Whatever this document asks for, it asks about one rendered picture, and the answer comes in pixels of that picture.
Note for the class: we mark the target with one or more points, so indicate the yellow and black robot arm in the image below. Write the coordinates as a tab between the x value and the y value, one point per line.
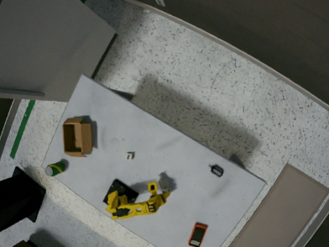
117	211

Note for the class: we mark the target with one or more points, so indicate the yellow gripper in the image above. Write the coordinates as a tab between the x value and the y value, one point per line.
162	197

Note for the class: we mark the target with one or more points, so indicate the green drink can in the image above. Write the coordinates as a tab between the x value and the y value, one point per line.
54	169

